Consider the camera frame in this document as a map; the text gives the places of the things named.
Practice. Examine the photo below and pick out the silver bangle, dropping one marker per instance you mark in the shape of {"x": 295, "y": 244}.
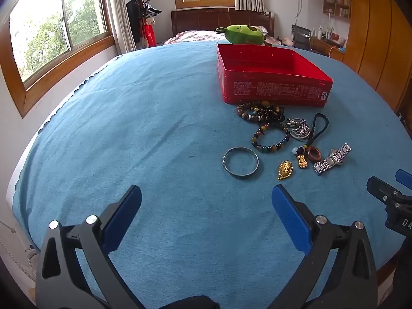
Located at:
{"x": 241, "y": 175}

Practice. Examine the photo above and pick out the red hanging bag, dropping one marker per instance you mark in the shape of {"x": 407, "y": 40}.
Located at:
{"x": 149, "y": 35}

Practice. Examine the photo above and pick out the large wooden frame window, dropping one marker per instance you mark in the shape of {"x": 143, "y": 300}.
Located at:
{"x": 48, "y": 29}

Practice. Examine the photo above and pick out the dark wooden headboard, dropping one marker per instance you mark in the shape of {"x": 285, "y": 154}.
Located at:
{"x": 199, "y": 19}

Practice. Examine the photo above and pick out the wooden desk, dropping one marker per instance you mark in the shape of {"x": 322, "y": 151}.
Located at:
{"x": 325, "y": 51}

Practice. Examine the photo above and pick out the silver metal watch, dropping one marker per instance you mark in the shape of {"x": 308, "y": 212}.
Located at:
{"x": 323, "y": 165}

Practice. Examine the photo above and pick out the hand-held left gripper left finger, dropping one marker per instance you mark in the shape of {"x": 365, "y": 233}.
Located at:
{"x": 124, "y": 219}

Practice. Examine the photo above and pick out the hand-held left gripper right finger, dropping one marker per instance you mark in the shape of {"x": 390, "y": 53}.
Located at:
{"x": 291, "y": 219}

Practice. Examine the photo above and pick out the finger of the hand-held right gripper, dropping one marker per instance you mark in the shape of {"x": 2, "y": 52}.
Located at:
{"x": 405, "y": 177}
{"x": 379, "y": 190}

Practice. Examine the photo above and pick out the pink floral bedsheet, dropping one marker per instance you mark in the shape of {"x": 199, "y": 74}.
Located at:
{"x": 190, "y": 36}

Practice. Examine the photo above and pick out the black hanging jacket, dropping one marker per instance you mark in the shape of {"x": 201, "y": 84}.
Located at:
{"x": 133, "y": 19}

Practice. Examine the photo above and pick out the wooden wardrobe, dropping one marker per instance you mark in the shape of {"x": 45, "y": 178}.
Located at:
{"x": 376, "y": 38}

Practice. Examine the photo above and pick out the wooden wall shelf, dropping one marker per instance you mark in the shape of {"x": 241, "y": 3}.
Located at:
{"x": 338, "y": 6}

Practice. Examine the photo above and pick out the gold leaf pendant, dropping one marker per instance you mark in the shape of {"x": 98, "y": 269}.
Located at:
{"x": 285, "y": 170}

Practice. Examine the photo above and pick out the black office chair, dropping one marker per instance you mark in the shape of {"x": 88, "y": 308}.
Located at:
{"x": 301, "y": 37}

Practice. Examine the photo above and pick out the red tin box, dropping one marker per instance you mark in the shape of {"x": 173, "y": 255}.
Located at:
{"x": 273, "y": 87}

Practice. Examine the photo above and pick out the green avocado plush toy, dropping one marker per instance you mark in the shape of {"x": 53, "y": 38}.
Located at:
{"x": 241, "y": 33}

